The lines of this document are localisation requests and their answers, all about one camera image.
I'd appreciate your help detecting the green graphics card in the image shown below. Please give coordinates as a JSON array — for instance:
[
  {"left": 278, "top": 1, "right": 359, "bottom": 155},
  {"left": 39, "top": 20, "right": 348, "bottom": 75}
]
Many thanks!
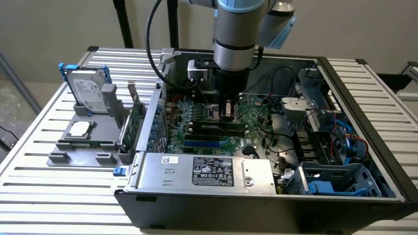
[{"left": 120, "top": 80, "right": 146, "bottom": 154}]

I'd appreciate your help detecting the black expansion slot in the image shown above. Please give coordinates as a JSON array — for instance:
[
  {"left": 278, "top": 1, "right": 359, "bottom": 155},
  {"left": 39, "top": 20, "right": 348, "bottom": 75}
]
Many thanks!
[{"left": 185, "top": 133, "right": 221, "bottom": 142}]

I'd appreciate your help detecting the blue wire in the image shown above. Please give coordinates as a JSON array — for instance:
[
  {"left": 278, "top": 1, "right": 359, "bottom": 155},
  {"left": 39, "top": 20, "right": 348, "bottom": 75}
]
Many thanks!
[{"left": 329, "top": 117, "right": 356, "bottom": 157}]

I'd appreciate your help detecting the silver power supply unit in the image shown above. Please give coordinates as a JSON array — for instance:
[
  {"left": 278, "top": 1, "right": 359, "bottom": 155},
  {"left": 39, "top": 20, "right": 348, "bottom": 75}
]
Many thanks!
[{"left": 136, "top": 153, "right": 278, "bottom": 195}]

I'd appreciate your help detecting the blue disk carrier bracket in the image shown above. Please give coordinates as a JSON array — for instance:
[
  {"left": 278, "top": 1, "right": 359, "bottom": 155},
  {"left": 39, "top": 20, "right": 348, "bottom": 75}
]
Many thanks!
[{"left": 58, "top": 63, "right": 114, "bottom": 93}]

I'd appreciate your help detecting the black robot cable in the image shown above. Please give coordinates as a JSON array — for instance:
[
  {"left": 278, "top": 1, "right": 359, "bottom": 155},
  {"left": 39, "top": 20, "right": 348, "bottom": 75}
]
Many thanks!
[{"left": 146, "top": 0, "right": 201, "bottom": 91}]

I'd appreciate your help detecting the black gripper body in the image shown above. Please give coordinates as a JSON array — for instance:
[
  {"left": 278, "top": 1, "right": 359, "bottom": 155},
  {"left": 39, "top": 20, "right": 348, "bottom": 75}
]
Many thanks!
[{"left": 214, "top": 69, "right": 250, "bottom": 99}]

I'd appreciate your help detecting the blue expansion slot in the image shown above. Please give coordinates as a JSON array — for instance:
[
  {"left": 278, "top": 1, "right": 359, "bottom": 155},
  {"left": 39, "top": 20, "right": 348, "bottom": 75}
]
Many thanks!
[{"left": 184, "top": 140, "right": 221, "bottom": 148}]

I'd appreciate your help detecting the blue disk bay latch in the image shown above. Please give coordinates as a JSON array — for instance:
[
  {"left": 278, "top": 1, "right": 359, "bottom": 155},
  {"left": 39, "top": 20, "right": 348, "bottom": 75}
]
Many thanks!
[{"left": 309, "top": 181, "right": 336, "bottom": 196}]

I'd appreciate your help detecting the green motherboard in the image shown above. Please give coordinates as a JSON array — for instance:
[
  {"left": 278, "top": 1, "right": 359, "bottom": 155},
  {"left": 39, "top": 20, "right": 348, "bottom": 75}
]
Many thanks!
[{"left": 149, "top": 94, "right": 278, "bottom": 157}]

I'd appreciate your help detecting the CPU with silver lid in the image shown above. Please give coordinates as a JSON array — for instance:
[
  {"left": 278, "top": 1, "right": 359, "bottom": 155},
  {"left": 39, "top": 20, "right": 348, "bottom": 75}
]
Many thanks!
[{"left": 69, "top": 121, "right": 91, "bottom": 137}]

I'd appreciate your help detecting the silver hard disk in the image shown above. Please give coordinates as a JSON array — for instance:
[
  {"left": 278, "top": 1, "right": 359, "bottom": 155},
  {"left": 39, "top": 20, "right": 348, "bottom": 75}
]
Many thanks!
[{"left": 67, "top": 70, "right": 109, "bottom": 115}]

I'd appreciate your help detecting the grey drive cage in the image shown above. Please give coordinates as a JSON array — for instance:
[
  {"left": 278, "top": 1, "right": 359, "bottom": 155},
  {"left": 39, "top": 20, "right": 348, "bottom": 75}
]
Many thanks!
[{"left": 281, "top": 68, "right": 344, "bottom": 134}]

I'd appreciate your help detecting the CPU socket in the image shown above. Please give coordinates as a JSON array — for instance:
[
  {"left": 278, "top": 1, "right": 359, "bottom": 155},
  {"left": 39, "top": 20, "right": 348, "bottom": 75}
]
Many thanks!
[{"left": 204, "top": 104, "right": 226, "bottom": 120}]

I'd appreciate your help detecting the black stand post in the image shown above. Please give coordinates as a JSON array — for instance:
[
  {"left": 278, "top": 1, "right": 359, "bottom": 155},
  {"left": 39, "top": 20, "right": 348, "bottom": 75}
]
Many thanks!
[{"left": 114, "top": 0, "right": 136, "bottom": 48}]

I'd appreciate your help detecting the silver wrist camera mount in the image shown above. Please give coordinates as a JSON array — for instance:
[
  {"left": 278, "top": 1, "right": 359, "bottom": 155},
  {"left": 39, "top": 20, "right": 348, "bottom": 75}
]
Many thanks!
[{"left": 188, "top": 60, "right": 217, "bottom": 80}]

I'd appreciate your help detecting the red wire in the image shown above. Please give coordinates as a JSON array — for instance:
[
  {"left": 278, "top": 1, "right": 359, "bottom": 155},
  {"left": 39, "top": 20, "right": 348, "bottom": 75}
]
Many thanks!
[{"left": 333, "top": 136, "right": 369, "bottom": 157}]

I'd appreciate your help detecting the grey metal disk bay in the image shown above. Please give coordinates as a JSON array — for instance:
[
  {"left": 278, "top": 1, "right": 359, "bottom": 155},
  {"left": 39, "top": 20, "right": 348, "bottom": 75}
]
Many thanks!
[{"left": 300, "top": 161, "right": 384, "bottom": 197}]

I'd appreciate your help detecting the open black PC case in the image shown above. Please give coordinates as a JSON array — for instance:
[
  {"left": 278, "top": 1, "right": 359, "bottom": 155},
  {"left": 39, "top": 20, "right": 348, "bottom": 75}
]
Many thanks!
[{"left": 114, "top": 47, "right": 418, "bottom": 230}]

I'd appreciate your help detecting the grey parts rack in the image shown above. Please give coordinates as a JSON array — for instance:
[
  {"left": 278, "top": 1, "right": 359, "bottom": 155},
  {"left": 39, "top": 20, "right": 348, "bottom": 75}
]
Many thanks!
[{"left": 47, "top": 84, "right": 136, "bottom": 167}]

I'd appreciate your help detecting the black wire loop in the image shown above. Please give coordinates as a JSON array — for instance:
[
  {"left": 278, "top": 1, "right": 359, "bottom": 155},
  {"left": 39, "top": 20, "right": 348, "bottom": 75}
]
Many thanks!
[{"left": 269, "top": 66, "right": 298, "bottom": 98}]

